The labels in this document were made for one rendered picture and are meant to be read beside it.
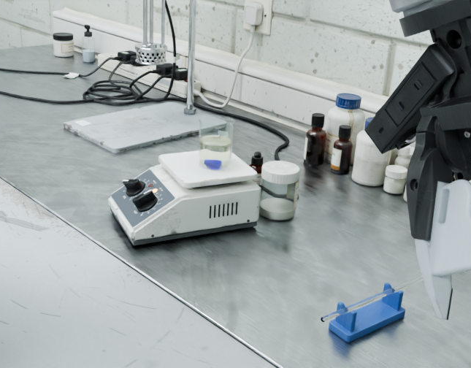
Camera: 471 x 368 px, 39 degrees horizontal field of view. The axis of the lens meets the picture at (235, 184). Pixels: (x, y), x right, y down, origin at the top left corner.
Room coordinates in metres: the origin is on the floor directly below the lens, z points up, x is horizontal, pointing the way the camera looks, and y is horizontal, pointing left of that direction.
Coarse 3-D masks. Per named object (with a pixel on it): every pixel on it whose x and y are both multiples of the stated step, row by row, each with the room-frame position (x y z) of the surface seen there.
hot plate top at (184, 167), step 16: (160, 160) 0.94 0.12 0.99; (176, 160) 0.93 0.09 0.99; (192, 160) 0.94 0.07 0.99; (240, 160) 0.95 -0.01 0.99; (176, 176) 0.87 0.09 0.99; (192, 176) 0.87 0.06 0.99; (208, 176) 0.88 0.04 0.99; (224, 176) 0.88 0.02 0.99; (240, 176) 0.89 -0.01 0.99; (256, 176) 0.90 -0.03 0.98
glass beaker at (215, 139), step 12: (204, 120) 0.94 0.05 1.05; (216, 120) 0.95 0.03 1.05; (228, 120) 0.94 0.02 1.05; (204, 132) 0.91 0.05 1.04; (216, 132) 0.90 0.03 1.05; (228, 132) 0.91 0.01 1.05; (204, 144) 0.91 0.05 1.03; (216, 144) 0.90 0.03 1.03; (228, 144) 0.91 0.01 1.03; (204, 156) 0.91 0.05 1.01; (216, 156) 0.90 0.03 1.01; (228, 156) 0.91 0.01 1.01; (216, 168) 0.90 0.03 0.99
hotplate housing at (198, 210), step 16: (160, 176) 0.92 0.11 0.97; (176, 192) 0.86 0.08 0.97; (192, 192) 0.86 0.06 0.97; (208, 192) 0.86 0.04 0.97; (224, 192) 0.87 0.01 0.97; (240, 192) 0.88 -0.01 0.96; (256, 192) 0.89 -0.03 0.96; (112, 208) 0.90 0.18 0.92; (176, 208) 0.84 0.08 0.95; (192, 208) 0.85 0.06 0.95; (208, 208) 0.86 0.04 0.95; (224, 208) 0.87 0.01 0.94; (240, 208) 0.88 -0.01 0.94; (256, 208) 0.89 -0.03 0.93; (128, 224) 0.83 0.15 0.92; (144, 224) 0.82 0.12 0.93; (160, 224) 0.83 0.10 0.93; (176, 224) 0.84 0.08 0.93; (192, 224) 0.85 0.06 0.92; (208, 224) 0.86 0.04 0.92; (224, 224) 0.87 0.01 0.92; (240, 224) 0.89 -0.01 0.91; (256, 224) 0.90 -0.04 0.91; (144, 240) 0.82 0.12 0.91; (160, 240) 0.83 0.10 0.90
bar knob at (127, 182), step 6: (126, 180) 0.90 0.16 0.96; (132, 180) 0.90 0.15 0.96; (138, 180) 0.89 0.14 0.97; (126, 186) 0.91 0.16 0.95; (132, 186) 0.90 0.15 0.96; (138, 186) 0.89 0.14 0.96; (144, 186) 0.90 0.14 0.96; (126, 192) 0.90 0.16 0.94; (132, 192) 0.89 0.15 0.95; (138, 192) 0.89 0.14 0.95
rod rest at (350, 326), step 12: (384, 288) 0.70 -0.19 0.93; (384, 300) 0.69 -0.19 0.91; (396, 300) 0.68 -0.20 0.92; (348, 312) 0.63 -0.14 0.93; (360, 312) 0.67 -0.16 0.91; (372, 312) 0.67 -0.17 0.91; (384, 312) 0.67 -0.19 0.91; (396, 312) 0.67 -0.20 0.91; (336, 324) 0.64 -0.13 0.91; (348, 324) 0.63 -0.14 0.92; (360, 324) 0.64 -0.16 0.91; (372, 324) 0.65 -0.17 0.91; (384, 324) 0.66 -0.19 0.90; (348, 336) 0.62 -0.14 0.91; (360, 336) 0.63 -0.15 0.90
